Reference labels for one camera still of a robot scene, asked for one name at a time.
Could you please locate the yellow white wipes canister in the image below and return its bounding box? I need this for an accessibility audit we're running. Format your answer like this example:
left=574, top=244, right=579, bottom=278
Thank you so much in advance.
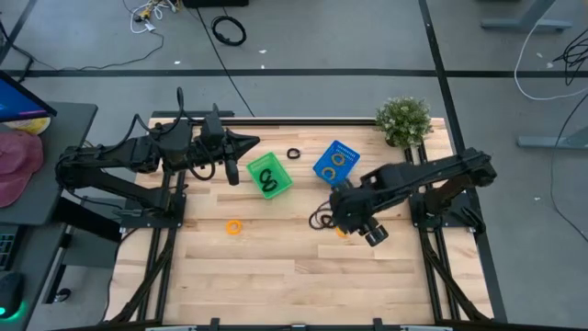
left=3, top=116, right=52, bottom=136

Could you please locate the power strip cable bundle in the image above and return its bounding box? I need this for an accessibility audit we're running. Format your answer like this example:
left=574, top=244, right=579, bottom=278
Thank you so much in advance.
left=129, top=0, right=178, bottom=35

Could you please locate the black left wrist camera cable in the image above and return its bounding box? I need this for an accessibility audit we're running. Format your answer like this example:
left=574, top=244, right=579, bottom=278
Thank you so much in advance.
left=187, top=150, right=218, bottom=182

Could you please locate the pink cap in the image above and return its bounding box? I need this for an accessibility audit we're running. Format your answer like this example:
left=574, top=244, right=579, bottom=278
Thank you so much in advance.
left=0, top=130, right=46, bottom=209

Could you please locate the grey table leg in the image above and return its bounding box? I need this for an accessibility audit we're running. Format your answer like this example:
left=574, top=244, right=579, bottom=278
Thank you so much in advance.
left=517, top=122, right=588, bottom=151
left=481, top=0, right=573, bottom=34

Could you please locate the blue plastic basket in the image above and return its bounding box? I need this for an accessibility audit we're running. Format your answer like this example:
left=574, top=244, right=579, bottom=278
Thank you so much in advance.
left=311, top=139, right=362, bottom=187

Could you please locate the grey desk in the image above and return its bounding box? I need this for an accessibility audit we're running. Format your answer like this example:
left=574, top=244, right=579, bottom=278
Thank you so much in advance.
left=0, top=101, right=99, bottom=331

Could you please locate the long black floor cable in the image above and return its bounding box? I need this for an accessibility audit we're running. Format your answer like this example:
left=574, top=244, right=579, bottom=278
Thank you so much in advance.
left=196, top=6, right=256, bottom=119

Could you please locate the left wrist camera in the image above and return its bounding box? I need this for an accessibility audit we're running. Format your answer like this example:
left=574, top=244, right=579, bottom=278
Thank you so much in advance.
left=223, top=157, right=242, bottom=187

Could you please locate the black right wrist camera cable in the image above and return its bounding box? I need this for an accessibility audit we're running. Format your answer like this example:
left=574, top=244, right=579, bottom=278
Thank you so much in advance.
left=308, top=200, right=339, bottom=231

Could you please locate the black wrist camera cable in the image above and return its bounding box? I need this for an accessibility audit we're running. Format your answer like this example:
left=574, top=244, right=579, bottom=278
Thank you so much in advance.
left=187, top=150, right=218, bottom=182
left=308, top=200, right=339, bottom=231

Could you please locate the white floor cable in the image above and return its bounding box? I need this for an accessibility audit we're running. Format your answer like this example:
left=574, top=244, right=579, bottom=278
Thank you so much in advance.
left=513, top=0, right=588, bottom=102

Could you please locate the black computer monitor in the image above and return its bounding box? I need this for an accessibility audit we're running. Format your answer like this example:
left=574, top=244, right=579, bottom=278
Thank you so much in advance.
left=0, top=68, right=59, bottom=124

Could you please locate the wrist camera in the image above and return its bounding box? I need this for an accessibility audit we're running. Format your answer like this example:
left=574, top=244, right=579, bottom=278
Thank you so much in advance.
left=357, top=216, right=390, bottom=248
left=223, top=157, right=242, bottom=187

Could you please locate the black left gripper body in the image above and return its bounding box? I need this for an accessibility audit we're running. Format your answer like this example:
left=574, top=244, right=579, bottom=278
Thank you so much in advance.
left=189, top=102, right=241, bottom=170

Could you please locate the coiled black cable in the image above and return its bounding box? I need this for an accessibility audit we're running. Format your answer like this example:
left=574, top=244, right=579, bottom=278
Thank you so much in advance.
left=210, top=15, right=248, bottom=48

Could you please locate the black computer mouse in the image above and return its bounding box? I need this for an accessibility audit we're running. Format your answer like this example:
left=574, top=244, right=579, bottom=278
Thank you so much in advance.
left=0, top=270, right=25, bottom=319

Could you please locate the black keyboard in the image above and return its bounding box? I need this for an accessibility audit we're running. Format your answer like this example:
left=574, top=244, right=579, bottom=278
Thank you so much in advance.
left=0, top=223, right=20, bottom=272

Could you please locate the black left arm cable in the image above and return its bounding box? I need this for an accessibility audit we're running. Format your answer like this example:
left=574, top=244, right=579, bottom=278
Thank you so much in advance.
left=98, top=86, right=186, bottom=155

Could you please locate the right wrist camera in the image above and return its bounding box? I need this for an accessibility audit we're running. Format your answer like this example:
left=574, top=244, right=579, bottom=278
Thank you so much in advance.
left=357, top=216, right=390, bottom=248

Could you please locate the green potted plant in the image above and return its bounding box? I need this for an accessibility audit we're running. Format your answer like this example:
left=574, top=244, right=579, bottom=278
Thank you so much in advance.
left=374, top=95, right=434, bottom=149

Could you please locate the green plastic basket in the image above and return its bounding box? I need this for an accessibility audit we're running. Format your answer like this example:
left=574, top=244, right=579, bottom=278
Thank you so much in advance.
left=245, top=151, right=295, bottom=200

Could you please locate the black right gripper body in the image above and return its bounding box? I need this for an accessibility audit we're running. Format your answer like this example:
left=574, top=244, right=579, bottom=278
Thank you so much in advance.
left=329, top=180, right=381, bottom=232

